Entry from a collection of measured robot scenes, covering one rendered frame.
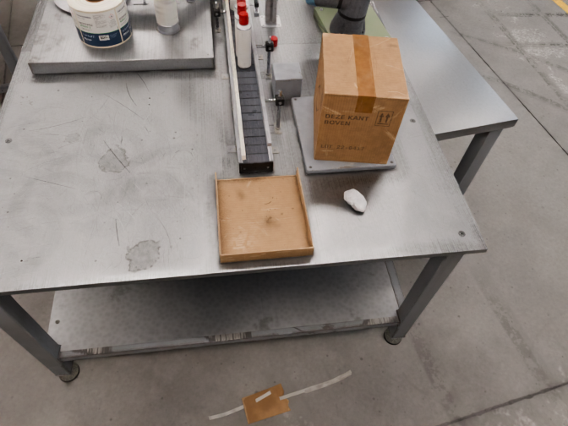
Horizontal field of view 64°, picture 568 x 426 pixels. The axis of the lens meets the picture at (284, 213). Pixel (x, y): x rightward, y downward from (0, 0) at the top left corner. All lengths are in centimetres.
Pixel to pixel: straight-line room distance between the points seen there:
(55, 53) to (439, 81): 147
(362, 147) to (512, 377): 129
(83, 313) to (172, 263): 77
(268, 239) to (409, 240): 42
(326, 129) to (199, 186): 43
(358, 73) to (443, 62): 74
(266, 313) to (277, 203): 62
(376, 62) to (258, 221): 59
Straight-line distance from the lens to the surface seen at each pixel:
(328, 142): 143
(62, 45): 200
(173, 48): 189
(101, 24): 189
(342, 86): 133
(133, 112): 170
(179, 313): 189
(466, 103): 190
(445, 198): 152
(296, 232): 132
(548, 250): 273
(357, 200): 139
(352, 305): 192
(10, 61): 298
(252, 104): 162
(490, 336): 232
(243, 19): 167
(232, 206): 137
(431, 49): 213
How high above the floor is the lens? 192
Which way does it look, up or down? 54 degrees down
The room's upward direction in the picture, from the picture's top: 5 degrees clockwise
